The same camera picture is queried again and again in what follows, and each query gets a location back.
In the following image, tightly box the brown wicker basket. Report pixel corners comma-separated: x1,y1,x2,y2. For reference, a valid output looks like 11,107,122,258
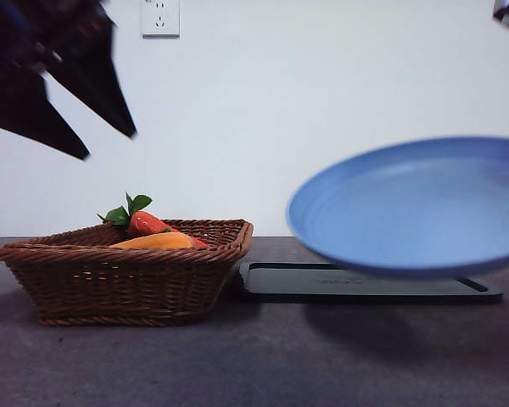
0,218,255,327

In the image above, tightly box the blue round plate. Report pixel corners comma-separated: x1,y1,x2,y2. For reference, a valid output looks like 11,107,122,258
286,136,509,281

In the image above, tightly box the orange carrot with green leaves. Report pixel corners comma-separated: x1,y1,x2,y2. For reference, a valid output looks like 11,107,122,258
97,191,213,249

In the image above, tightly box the white wall socket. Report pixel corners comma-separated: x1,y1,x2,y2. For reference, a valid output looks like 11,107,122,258
142,0,182,39

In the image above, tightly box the yellow corn cob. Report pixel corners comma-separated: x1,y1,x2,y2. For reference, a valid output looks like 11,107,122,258
109,231,196,249

